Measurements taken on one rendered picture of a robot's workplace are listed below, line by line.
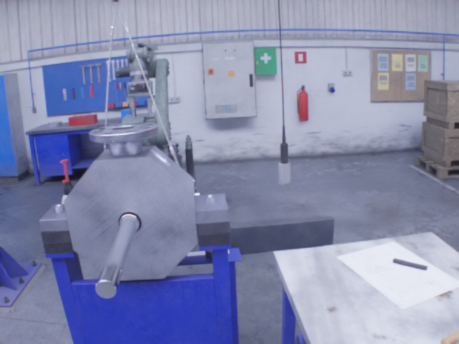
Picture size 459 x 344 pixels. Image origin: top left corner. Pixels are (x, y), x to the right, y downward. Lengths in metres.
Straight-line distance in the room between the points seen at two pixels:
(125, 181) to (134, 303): 0.53
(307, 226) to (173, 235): 0.75
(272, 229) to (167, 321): 0.66
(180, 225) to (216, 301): 0.37
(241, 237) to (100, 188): 0.77
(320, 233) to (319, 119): 5.04
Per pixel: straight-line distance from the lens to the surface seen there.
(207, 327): 1.75
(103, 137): 1.40
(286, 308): 1.74
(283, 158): 2.39
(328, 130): 7.03
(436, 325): 1.32
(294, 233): 1.99
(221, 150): 6.78
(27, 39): 7.33
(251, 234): 1.95
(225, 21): 6.72
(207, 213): 1.48
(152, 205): 1.47
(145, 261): 1.56
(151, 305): 1.69
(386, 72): 7.30
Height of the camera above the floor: 1.63
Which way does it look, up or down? 15 degrees down
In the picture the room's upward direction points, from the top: 3 degrees counter-clockwise
